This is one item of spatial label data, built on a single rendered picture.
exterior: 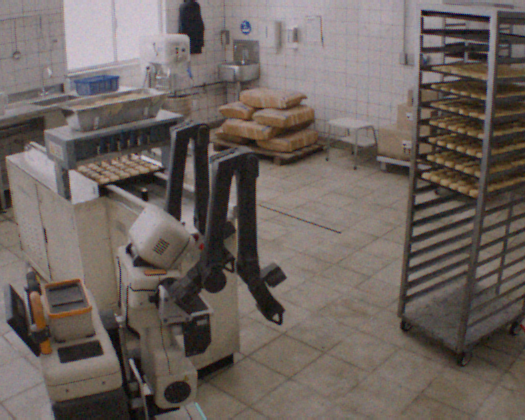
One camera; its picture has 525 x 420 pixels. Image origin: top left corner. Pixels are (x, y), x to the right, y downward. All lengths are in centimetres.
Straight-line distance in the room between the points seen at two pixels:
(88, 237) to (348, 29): 437
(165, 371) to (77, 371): 40
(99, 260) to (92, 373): 148
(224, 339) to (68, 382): 131
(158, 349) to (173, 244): 41
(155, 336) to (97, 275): 126
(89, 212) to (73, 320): 129
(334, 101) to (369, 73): 61
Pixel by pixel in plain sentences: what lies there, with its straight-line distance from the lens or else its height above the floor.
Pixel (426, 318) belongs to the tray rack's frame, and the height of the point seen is 15.
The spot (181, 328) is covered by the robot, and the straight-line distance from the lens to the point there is 205.
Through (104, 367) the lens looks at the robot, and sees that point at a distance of 187.
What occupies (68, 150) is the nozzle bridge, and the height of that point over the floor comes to 113.
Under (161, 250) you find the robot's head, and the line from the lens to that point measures 191.
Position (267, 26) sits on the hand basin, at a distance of 734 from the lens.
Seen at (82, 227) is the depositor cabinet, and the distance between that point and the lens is 316.
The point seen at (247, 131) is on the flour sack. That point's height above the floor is 32.
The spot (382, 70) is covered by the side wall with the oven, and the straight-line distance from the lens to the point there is 655.
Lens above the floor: 187
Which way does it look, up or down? 21 degrees down
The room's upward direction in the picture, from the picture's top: 1 degrees counter-clockwise
